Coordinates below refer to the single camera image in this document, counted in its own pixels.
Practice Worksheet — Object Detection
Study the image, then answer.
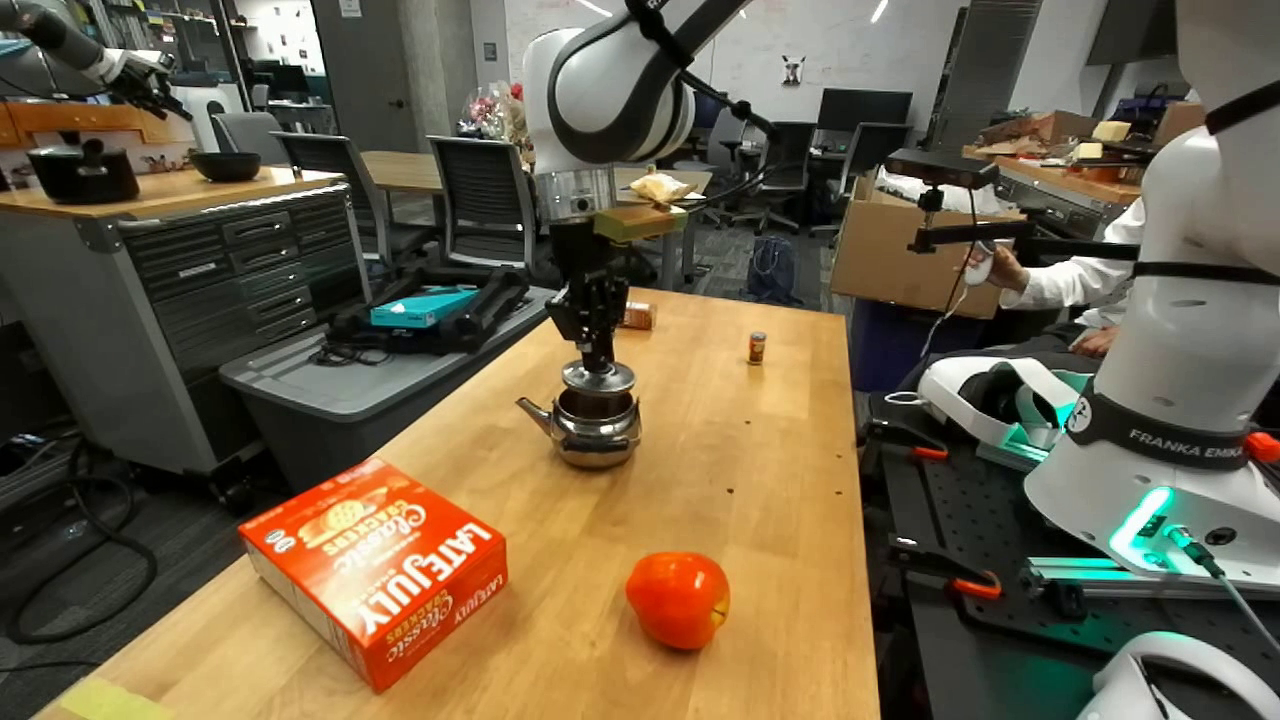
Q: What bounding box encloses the yellow green sponge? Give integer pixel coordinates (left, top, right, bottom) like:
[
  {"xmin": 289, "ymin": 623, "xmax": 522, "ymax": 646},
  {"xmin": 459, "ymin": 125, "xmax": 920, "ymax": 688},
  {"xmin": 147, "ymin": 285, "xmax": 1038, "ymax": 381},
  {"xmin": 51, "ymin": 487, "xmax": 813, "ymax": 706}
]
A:
[{"xmin": 44, "ymin": 677, "xmax": 172, "ymax": 720}]

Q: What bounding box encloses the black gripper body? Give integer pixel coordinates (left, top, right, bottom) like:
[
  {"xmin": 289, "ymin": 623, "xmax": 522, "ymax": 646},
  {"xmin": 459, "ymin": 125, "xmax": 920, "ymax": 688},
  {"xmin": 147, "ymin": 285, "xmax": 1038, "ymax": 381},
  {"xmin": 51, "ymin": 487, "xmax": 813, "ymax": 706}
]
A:
[{"xmin": 549, "ymin": 215, "xmax": 631, "ymax": 304}]

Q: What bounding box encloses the white curved plastic band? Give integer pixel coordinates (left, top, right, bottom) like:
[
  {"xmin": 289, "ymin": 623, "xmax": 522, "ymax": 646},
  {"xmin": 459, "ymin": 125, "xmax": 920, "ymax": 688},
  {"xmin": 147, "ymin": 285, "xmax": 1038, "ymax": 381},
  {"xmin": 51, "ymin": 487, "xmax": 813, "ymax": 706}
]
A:
[{"xmin": 1077, "ymin": 629, "xmax": 1280, "ymax": 720}]

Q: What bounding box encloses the aluminium extrusion rail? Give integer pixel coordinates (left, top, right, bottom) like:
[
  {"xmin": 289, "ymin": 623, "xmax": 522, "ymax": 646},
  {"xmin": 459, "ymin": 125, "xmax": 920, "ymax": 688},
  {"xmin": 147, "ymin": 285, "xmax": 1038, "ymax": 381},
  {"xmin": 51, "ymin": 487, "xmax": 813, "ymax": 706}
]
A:
[{"xmin": 1026, "ymin": 553, "xmax": 1280, "ymax": 606}]

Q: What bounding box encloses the orange cracker box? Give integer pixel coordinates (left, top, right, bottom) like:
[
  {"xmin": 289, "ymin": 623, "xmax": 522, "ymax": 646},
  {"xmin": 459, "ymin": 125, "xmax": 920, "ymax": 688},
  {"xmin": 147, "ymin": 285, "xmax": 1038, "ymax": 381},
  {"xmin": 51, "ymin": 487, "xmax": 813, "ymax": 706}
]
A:
[{"xmin": 237, "ymin": 458, "xmax": 513, "ymax": 697}]

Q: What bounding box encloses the orange toy tomato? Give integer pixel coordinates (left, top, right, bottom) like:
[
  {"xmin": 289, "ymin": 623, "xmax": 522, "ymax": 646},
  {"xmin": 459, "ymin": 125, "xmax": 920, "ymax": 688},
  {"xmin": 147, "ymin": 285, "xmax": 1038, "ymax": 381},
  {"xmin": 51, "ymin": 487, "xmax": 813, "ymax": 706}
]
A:
[{"xmin": 625, "ymin": 549, "xmax": 736, "ymax": 656}]

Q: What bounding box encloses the black camera bar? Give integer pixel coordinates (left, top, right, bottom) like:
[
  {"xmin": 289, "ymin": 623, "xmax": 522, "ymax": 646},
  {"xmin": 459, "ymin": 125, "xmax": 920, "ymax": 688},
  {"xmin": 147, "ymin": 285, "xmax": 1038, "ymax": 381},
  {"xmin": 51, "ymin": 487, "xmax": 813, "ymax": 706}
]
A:
[{"xmin": 883, "ymin": 147, "xmax": 996, "ymax": 188}]

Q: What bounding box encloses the silver metal kettle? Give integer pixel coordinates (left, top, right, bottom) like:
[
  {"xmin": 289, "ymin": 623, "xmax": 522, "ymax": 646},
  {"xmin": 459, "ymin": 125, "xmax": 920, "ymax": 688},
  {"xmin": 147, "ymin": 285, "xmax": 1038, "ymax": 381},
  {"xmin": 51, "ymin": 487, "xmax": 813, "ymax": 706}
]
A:
[{"xmin": 515, "ymin": 356, "xmax": 645, "ymax": 470}]

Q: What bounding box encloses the black background monitor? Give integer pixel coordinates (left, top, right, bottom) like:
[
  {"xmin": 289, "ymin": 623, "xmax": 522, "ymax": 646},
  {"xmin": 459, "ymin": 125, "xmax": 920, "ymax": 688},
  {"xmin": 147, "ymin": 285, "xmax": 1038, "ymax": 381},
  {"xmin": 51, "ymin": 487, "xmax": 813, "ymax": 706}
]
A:
[{"xmin": 815, "ymin": 84, "xmax": 917, "ymax": 134}]

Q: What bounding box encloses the cardboard box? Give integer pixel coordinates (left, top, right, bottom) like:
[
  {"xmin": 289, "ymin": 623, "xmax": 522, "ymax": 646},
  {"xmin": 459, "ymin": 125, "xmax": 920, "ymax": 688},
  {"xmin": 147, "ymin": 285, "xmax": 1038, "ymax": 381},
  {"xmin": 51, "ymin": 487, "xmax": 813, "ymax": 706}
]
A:
[{"xmin": 831, "ymin": 190, "xmax": 1005, "ymax": 324}]

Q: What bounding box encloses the silver kettle lid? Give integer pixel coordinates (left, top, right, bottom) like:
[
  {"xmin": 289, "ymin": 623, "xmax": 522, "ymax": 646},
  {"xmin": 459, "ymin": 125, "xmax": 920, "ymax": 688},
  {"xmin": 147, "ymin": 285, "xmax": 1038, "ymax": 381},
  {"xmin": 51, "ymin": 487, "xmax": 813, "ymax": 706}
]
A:
[{"xmin": 556, "ymin": 356, "xmax": 640, "ymax": 415}]

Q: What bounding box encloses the black mesh chair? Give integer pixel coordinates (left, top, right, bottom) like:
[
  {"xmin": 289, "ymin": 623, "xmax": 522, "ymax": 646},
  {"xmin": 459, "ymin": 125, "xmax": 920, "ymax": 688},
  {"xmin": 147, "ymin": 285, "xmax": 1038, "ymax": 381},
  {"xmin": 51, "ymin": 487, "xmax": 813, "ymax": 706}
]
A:
[
  {"xmin": 278, "ymin": 129, "xmax": 396, "ymax": 265},
  {"xmin": 427, "ymin": 132, "xmax": 539, "ymax": 274}
]

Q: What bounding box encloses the orange handled black clamp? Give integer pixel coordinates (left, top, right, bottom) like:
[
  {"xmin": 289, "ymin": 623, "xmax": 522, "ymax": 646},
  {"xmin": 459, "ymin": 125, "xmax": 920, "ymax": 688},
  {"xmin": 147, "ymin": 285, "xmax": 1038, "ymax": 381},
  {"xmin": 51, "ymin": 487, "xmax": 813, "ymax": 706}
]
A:
[
  {"xmin": 894, "ymin": 531, "xmax": 1013, "ymax": 613},
  {"xmin": 866, "ymin": 419, "xmax": 958, "ymax": 470}
]

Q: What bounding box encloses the grey storage tote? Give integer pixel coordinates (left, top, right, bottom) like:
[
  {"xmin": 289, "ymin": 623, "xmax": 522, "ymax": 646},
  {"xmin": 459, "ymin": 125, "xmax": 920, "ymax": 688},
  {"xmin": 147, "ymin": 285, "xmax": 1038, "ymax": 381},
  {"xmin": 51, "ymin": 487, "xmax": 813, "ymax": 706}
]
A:
[{"xmin": 218, "ymin": 285, "xmax": 556, "ymax": 487}]

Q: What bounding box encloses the person left hand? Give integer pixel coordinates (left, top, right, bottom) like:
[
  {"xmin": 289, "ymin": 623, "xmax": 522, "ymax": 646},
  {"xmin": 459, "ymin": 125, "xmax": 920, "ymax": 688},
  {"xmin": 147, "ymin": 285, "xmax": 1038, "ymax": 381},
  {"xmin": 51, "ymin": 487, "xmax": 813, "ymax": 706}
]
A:
[{"xmin": 1066, "ymin": 318, "xmax": 1122, "ymax": 360}]

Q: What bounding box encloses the black floor cable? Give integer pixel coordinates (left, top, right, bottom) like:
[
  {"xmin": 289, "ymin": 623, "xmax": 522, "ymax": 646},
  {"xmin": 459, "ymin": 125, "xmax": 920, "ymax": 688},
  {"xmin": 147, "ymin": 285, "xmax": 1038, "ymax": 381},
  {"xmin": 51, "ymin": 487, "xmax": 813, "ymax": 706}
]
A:
[{"xmin": 0, "ymin": 437, "xmax": 165, "ymax": 646}]

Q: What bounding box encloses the black bowl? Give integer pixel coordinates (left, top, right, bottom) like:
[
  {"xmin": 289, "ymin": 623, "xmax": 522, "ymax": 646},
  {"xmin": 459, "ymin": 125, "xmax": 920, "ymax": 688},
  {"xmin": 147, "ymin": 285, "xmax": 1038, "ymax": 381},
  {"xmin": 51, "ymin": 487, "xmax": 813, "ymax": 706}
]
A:
[{"xmin": 188, "ymin": 147, "xmax": 269, "ymax": 188}]

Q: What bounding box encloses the dark blue bin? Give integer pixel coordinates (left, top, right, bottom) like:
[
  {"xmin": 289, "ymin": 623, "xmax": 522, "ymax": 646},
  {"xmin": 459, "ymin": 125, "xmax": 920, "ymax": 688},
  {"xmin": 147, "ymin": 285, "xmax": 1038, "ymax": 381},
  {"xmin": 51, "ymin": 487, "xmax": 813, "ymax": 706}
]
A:
[{"xmin": 853, "ymin": 297, "xmax": 968, "ymax": 400}]

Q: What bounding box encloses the person right hand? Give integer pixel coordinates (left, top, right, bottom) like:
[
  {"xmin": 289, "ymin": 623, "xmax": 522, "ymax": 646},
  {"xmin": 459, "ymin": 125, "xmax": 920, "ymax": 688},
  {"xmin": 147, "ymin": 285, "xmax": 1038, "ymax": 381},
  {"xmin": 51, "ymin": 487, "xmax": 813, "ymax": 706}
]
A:
[{"xmin": 988, "ymin": 248, "xmax": 1041, "ymax": 299}]

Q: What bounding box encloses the teal and black bag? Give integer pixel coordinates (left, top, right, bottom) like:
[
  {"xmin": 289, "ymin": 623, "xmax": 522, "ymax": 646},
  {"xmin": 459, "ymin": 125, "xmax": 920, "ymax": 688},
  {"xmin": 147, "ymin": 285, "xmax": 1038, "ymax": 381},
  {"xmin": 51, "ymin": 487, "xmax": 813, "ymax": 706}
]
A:
[{"xmin": 321, "ymin": 267, "xmax": 532, "ymax": 364}]

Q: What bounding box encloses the white sleeved forearm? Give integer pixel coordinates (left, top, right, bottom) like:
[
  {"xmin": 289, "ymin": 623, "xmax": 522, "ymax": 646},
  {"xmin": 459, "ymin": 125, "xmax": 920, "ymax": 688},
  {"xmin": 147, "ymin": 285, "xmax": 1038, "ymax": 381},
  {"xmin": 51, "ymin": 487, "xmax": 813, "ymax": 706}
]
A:
[{"xmin": 1019, "ymin": 194, "xmax": 1154, "ymax": 318}]

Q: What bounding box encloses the black camera boom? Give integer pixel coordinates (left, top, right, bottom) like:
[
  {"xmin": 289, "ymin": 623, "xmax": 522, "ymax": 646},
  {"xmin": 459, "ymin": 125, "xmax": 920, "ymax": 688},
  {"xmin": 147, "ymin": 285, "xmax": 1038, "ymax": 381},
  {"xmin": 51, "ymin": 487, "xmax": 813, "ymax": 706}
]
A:
[{"xmin": 910, "ymin": 215, "xmax": 1137, "ymax": 260}]

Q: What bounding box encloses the grey drawer cabinet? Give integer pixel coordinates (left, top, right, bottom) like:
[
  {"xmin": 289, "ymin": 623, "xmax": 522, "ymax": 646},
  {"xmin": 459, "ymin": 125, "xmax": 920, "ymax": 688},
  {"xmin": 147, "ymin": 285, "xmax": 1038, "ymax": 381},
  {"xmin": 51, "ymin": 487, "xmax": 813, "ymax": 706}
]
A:
[{"xmin": 0, "ymin": 169, "xmax": 374, "ymax": 479}]

